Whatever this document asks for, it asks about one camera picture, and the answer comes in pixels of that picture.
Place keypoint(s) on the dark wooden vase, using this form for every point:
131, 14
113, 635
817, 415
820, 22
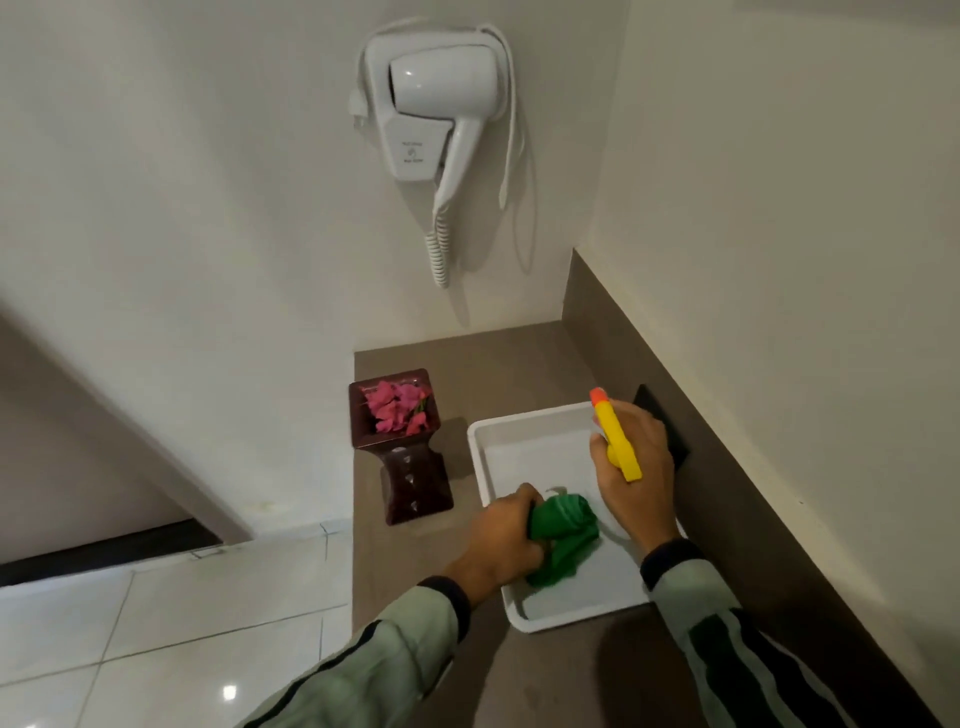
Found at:
401, 450

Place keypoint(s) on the person's right hand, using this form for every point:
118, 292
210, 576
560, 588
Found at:
643, 487

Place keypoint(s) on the person's right forearm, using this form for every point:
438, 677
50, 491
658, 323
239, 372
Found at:
739, 645

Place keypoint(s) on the white hair dryer holder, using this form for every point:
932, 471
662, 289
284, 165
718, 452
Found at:
409, 142

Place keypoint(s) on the person's right fingers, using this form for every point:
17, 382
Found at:
637, 427

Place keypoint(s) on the green cleaning cloth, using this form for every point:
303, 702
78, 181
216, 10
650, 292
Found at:
564, 536

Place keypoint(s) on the white rectangular tray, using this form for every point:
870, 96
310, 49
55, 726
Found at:
544, 465

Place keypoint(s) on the person's left forearm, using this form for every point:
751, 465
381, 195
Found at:
367, 660

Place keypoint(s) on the person's left fingers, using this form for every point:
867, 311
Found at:
525, 501

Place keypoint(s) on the person's left hand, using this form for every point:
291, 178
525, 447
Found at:
497, 544

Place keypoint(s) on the black wall socket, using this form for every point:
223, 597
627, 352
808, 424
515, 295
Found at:
667, 431

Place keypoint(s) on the pink flowers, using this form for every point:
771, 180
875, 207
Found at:
397, 409

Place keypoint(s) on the yellow spray bottle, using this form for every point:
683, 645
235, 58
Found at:
616, 437

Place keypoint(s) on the white wall hair dryer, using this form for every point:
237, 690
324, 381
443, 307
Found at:
442, 105

